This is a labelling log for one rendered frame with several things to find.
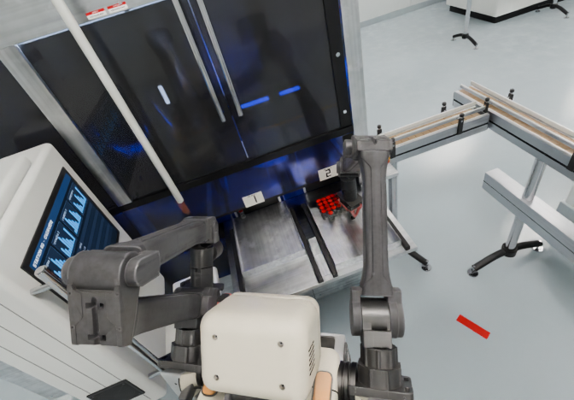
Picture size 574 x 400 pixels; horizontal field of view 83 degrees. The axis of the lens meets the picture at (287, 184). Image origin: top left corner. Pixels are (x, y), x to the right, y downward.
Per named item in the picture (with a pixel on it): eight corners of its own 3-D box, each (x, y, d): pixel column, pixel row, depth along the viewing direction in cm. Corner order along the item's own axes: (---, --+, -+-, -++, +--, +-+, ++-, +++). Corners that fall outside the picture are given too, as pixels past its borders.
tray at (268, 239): (232, 219, 152) (230, 214, 150) (284, 200, 154) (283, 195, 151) (243, 278, 126) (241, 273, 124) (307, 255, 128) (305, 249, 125)
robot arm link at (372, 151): (350, 123, 69) (399, 122, 68) (344, 138, 83) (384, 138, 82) (354, 342, 64) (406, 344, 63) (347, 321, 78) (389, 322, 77)
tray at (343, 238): (308, 209, 146) (307, 204, 143) (362, 191, 147) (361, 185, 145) (336, 270, 119) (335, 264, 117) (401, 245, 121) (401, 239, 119)
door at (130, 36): (132, 199, 124) (17, 44, 87) (248, 159, 127) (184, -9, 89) (132, 200, 124) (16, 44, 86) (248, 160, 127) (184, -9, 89)
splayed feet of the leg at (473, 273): (463, 269, 201) (466, 256, 192) (535, 242, 204) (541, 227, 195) (472, 280, 195) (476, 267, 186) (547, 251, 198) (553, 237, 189)
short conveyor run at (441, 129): (363, 176, 159) (360, 150, 149) (350, 160, 171) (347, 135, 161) (489, 131, 163) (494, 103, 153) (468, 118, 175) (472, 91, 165)
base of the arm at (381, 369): (346, 394, 61) (414, 403, 58) (345, 348, 63) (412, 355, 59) (351, 377, 69) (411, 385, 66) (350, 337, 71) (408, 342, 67)
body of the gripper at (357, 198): (348, 189, 133) (347, 175, 128) (365, 202, 126) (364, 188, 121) (336, 197, 131) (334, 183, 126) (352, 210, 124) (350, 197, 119)
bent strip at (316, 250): (310, 248, 129) (307, 238, 126) (318, 245, 130) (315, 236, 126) (323, 276, 119) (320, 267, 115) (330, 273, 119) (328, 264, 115)
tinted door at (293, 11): (248, 158, 127) (185, -9, 89) (351, 123, 129) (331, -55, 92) (248, 159, 127) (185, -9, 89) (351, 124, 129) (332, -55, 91)
